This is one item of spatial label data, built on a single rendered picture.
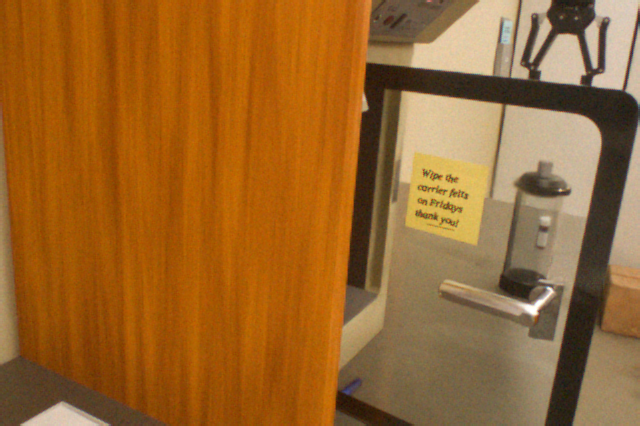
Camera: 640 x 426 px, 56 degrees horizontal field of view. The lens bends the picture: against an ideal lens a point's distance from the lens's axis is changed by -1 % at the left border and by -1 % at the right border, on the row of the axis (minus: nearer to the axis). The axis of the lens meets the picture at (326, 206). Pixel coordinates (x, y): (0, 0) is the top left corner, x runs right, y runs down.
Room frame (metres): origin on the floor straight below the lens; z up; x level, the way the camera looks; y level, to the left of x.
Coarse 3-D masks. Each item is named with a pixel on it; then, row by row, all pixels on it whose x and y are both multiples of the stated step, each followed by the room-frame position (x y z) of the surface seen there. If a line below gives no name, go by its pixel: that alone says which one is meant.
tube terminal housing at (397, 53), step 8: (368, 48) 0.78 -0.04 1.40; (376, 48) 0.81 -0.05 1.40; (384, 48) 0.83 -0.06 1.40; (392, 48) 0.85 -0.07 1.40; (400, 48) 0.88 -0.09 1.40; (408, 48) 0.91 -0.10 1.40; (368, 56) 0.79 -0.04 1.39; (376, 56) 0.81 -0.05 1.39; (384, 56) 0.83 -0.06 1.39; (392, 56) 0.86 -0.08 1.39; (400, 56) 0.88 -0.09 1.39; (408, 56) 0.91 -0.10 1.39; (400, 64) 0.89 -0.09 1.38; (408, 64) 0.92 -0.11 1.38
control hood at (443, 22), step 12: (372, 0) 0.63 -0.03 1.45; (384, 0) 0.65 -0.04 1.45; (456, 0) 0.81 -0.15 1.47; (468, 0) 0.85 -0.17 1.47; (372, 12) 0.65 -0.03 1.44; (444, 12) 0.83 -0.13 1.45; (456, 12) 0.86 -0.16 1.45; (432, 24) 0.84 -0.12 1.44; (444, 24) 0.88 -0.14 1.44; (372, 36) 0.72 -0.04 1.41; (384, 36) 0.75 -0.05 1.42; (420, 36) 0.85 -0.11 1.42; (432, 36) 0.89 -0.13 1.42
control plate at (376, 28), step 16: (400, 0) 0.68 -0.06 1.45; (416, 0) 0.71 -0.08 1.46; (432, 0) 0.75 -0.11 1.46; (448, 0) 0.79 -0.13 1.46; (384, 16) 0.69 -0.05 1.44; (400, 16) 0.72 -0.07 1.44; (416, 16) 0.76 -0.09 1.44; (432, 16) 0.80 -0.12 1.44; (384, 32) 0.73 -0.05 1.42; (400, 32) 0.77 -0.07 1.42; (416, 32) 0.82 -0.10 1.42
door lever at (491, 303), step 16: (448, 288) 0.50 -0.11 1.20; (464, 288) 0.49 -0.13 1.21; (544, 288) 0.50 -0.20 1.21; (464, 304) 0.49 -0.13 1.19; (480, 304) 0.48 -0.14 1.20; (496, 304) 0.47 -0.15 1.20; (512, 304) 0.47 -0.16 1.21; (528, 304) 0.47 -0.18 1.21; (544, 304) 0.48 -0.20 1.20; (512, 320) 0.47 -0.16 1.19; (528, 320) 0.45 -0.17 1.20
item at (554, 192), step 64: (384, 64) 0.60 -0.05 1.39; (384, 128) 0.60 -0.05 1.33; (448, 128) 0.56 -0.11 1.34; (512, 128) 0.53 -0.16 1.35; (576, 128) 0.50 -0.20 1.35; (384, 192) 0.60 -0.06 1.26; (512, 192) 0.52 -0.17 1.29; (576, 192) 0.49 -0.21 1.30; (384, 256) 0.59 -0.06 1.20; (448, 256) 0.55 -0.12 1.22; (512, 256) 0.52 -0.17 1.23; (576, 256) 0.49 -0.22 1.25; (384, 320) 0.59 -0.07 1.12; (448, 320) 0.55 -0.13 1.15; (576, 320) 0.48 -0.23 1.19; (384, 384) 0.58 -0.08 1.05; (448, 384) 0.54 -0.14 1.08; (512, 384) 0.51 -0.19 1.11; (576, 384) 0.48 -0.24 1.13
